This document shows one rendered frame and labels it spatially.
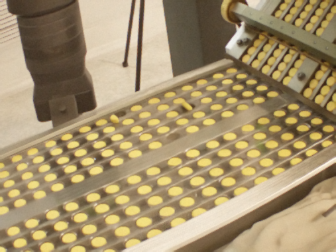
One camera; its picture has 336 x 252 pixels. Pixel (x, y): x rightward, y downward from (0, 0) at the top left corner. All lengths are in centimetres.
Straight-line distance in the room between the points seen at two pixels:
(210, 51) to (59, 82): 71
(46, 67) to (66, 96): 4
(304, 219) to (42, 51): 36
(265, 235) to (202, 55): 96
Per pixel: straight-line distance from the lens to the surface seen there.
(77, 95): 66
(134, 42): 318
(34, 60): 63
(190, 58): 134
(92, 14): 308
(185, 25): 131
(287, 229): 37
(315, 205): 39
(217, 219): 42
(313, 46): 54
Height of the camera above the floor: 123
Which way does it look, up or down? 32 degrees down
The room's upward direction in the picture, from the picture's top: 8 degrees counter-clockwise
